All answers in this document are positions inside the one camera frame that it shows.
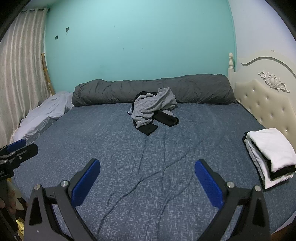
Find white-grey folded garment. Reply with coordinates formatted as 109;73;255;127
245;139;295;189

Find black garment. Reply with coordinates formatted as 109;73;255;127
132;91;179;136

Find wooden pole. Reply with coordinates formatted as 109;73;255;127
41;53;56;96

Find pale crumpled sheet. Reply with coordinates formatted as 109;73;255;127
13;91;75;144

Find white folded garment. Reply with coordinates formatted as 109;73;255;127
245;128;296;172

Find cream tufted headboard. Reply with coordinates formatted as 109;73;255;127
228;49;296;149

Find grey knit sweater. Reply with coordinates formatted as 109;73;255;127
131;87;177;128

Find beige curtain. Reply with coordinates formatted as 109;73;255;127
0;8;53;149

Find dark grey rolled duvet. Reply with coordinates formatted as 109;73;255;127
71;73;237;108

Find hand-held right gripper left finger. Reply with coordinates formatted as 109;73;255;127
24;158;101;241

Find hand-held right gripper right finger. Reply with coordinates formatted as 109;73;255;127
194;159;271;241

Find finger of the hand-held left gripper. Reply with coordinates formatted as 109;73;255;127
6;138;26;154
7;143;39;166

